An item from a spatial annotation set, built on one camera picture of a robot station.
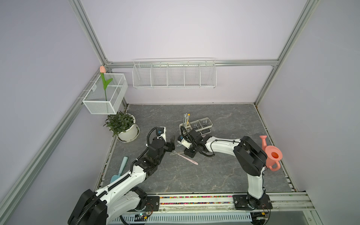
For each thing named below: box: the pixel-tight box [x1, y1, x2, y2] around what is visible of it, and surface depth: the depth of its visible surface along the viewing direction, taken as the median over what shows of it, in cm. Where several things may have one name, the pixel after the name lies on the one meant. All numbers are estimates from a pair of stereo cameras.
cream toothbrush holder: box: [179, 117, 214, 135], surface depth 100 cm
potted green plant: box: [102, 103, 140, 143], surface depth 89 cm
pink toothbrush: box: [176, 152, 199, 165], surface depth 90 cm
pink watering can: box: [259, 135, 283, 172], surface depth 82 cm
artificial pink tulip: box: [99, 65, 114, 102], surface depth 87 cm
